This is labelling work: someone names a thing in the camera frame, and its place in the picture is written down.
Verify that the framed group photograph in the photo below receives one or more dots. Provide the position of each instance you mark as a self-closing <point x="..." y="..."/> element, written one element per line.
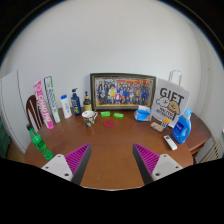
<point x="121" y="91"/>

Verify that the green white shuttlecock tube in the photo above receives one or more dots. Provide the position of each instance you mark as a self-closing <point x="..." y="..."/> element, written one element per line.
<point x="48" y="83"/>

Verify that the white gift paper bag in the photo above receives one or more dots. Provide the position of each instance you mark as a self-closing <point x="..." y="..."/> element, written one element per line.
<point x="170" y="98"/>

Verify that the amber pump bottle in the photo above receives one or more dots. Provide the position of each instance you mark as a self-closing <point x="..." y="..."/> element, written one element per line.
<point x="87" y="102"/>

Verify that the blue detergent bottle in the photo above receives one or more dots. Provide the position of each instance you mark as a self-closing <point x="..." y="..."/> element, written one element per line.
<point x="182" y="128"/>

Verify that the white remote control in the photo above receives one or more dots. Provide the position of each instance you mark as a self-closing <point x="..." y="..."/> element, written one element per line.
<point x="170" y="142"/>

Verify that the dark blue pump bottle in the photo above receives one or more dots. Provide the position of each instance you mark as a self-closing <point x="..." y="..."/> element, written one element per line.
<point x="75" y="103"/>

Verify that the orange small box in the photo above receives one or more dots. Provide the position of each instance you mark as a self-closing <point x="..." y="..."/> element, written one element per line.
<point x="165" y="123"/>

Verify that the patterned ceramic mug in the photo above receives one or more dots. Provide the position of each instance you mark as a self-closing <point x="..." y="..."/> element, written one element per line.
<point x="89" y="117"/>

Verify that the white lotion bottle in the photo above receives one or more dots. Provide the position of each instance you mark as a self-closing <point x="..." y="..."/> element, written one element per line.
<point x="66" y="106"/>

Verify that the small snack packet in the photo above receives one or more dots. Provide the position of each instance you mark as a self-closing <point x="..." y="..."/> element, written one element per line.
<point x="157" y="127"/>

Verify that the blue tissue pack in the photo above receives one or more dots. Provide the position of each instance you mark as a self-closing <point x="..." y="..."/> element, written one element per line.
<point x="143" y="113"/>

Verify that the white cabinet door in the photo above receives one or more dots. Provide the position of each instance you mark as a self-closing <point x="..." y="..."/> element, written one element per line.
<point x="12" y="110"/>

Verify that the left green soap bar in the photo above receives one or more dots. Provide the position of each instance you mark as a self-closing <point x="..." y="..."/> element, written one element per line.
<point x="105" y="114"/>

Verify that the wooden chair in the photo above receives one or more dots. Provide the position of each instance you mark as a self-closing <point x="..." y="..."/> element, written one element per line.
<point x="33" y="113"/>

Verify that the green plastic soda bottle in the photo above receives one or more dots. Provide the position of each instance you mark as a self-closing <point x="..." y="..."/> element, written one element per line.
<point x="39" y="143"/>

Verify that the pink shuttlecock tube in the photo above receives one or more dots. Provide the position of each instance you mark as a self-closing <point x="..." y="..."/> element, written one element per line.
<point x="42" y="105"/>

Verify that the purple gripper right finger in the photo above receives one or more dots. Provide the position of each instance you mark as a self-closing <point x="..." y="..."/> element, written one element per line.
<point x="153" y="166"/>

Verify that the green soap bar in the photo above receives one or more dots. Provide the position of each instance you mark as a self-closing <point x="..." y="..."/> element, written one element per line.
<point x="118" y="115"/>
<point x="105" y="114"/>

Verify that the white radiator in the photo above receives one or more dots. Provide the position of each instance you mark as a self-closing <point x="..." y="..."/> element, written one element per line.
<point x="215" y="153"/>

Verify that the right green soap bar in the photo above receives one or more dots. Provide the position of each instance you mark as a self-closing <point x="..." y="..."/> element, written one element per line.
<point x="118" y="115"/>

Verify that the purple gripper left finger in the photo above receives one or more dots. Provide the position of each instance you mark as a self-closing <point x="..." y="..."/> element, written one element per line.
<point x="71" y="166"/>

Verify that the red round coaster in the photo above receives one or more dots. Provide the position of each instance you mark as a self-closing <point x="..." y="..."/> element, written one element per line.
<point x="109" y="123"/>

